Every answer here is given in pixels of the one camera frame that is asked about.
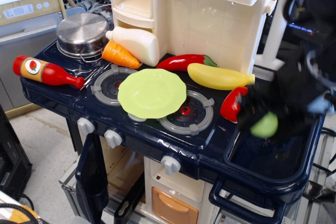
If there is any navy cream toy kitchen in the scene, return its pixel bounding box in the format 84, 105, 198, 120
21, 0, 323, 223

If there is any stainless steel pot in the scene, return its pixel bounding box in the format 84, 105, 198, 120
56, 13, 109, 59

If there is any grey dishwasher appliance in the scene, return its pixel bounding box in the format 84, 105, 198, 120
1, 0, 83, 111

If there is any grey stove knob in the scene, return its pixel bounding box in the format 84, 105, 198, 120
104, 130, 123, 148
161, 155, 181, 175
77, 117, 95, 136

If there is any grey stove knob left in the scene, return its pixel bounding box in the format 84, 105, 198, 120
77, 117, 95, 136

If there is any orange toy drawer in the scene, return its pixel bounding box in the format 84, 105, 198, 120
152, 187, 198, 224

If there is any white post stand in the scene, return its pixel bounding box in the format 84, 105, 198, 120
253, 0, 294, 73

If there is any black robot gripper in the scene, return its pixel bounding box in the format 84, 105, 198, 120
237, 50, 335, 143

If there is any light green plastic plate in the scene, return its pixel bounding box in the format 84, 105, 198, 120
118, 69, 187, 119

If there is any red white toy sushi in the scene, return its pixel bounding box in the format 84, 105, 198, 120
220, 87, 248, 123

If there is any grey stove knob right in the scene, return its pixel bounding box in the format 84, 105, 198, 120
161, 155, 181, 175

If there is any green toy pear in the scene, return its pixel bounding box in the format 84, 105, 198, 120
250, 112, 279, 137

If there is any red toy chili pepper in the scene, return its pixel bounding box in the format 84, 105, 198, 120
156, 54, 217, 72

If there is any grey yellow toy faucet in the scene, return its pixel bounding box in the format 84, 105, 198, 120
307, 94, 334, 114

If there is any orange toy carrot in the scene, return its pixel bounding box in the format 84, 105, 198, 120
102, 40, 141, 69

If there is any navy oven door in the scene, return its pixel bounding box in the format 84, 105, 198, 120
75, 133, 109, 223

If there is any red toy ketchup bottle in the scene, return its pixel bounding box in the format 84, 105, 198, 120
13, 55, 85, 89

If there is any yellow toy banana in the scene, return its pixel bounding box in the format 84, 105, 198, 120
187, 63, 255, 90

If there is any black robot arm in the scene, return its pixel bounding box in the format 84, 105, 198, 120
237, 0, 335, 142

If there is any grey stove knob middle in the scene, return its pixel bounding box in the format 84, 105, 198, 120
104, 130, 123, 148

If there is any cream toy milk bottle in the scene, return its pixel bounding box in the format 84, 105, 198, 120
106, 26, 160, 67

